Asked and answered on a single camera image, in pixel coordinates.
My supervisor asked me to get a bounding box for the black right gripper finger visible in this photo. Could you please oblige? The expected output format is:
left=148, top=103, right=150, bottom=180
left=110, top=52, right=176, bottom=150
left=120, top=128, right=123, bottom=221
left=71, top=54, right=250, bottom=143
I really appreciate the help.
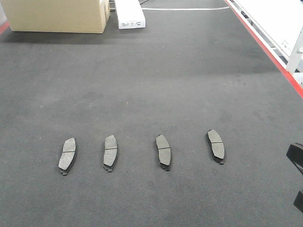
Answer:
left=286, top=143, right=303, bottom=173
left=294, top=191, right=303, bottom=212

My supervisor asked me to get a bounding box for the grey brake pad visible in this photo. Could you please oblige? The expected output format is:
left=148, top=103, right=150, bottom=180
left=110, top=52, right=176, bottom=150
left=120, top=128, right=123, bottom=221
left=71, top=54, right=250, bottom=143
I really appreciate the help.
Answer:
left=103, top=135, right=118, bottom=173
left=156, top=134, right=171, bottom=171
left=58, top=138, right=77, bottom=175
left=206, top=129, right=225, bottom=165

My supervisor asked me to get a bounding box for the dark grey conveyor belt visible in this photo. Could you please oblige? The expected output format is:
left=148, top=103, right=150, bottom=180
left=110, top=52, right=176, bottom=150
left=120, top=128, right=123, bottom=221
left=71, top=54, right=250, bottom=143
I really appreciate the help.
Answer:
left=0, top=0, right=303, bottom=227

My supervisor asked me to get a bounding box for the white board panel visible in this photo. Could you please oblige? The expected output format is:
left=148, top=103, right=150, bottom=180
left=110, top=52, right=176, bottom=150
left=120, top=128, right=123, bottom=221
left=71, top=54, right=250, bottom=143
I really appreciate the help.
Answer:
left=235, top=0, right=303, bottom=72

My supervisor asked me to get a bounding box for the long white box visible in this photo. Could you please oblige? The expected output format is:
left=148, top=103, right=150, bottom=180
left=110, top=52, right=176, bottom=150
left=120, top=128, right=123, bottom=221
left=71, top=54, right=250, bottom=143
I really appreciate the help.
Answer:
left=115, top=0, right=146, bottom=30

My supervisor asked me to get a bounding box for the brown cardboard box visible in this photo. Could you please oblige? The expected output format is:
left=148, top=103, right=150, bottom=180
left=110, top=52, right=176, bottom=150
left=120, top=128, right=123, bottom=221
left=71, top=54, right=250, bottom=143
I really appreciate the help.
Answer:
left=0, top=0, right=110, bottom=34

